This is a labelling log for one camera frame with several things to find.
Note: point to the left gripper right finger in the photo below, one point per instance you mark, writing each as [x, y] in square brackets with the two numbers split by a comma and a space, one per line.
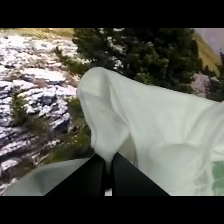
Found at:
[133, 182]

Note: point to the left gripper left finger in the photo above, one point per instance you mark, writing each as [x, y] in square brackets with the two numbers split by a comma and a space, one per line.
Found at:
[83, 181]

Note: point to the white T-shirt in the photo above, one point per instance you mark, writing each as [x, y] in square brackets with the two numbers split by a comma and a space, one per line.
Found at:
[156, 133]

